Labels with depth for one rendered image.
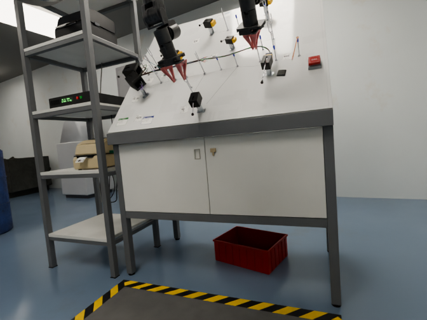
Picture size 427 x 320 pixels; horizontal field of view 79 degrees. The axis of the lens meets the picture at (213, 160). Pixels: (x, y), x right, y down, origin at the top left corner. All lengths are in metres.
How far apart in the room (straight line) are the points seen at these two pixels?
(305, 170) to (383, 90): 2.24
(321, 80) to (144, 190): 1.07
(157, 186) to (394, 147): 2.59
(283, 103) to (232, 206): 0.54
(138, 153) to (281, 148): 0.78
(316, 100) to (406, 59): 2.26
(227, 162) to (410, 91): 2.46
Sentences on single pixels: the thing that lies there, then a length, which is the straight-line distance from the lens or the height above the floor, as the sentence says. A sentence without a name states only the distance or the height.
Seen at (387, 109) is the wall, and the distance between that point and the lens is 3.32.
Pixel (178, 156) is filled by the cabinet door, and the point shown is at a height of 0.71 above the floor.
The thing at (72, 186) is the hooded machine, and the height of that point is 0.21.
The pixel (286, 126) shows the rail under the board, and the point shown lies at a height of 0.81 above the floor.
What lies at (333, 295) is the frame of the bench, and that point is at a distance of 1.39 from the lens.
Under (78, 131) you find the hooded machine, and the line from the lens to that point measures 4.72.
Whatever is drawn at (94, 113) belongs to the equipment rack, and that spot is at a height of 0.98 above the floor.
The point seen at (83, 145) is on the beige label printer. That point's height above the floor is 0.82.
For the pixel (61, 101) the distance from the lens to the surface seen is 1.90.
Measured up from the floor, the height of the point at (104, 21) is 1.60.
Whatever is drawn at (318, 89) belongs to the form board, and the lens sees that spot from 1.24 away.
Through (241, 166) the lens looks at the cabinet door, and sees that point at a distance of 1.24.
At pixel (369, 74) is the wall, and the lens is 3.35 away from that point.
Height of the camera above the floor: 0.78
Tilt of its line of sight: 4 degrees down
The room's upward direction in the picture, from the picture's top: 5 degrees counter-clockwise
